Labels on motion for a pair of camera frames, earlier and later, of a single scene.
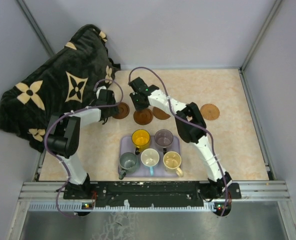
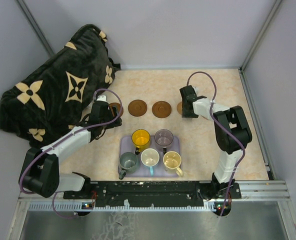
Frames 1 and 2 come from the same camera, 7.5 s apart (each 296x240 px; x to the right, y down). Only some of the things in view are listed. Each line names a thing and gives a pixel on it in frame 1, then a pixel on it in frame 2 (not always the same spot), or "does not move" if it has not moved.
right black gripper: (133, 96) → (185, 114)
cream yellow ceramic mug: (172, 160) does not move
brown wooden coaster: (160, 114) does not move
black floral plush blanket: (66, 82) does not move
